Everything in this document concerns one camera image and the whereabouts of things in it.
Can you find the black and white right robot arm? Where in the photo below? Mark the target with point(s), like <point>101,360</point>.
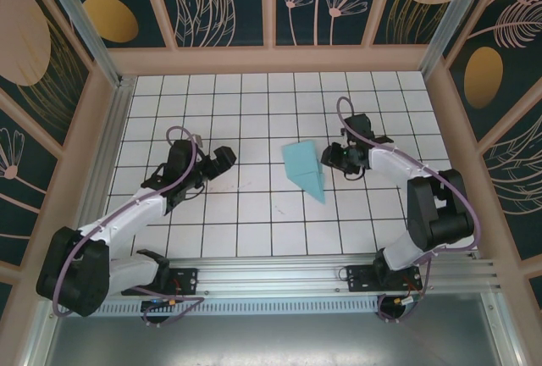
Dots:
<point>398,256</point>

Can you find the light blue paper sheet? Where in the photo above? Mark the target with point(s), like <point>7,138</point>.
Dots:
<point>300,162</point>

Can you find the aluminium corner post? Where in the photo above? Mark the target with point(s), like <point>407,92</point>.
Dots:
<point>76,14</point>
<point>455,18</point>

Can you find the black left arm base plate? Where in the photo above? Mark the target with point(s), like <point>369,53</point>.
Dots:
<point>186,279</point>

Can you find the short grooved aluminium rail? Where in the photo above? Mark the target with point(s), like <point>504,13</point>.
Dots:
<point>106,162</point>

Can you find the grey metal sheet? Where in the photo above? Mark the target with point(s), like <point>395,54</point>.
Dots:
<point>275,340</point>

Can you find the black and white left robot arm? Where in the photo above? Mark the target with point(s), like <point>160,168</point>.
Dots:
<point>127,217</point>

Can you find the long grooved aluminium rail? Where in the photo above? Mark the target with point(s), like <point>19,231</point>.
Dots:
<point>275,273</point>

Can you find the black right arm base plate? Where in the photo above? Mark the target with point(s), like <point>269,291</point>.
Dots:
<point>360,279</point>

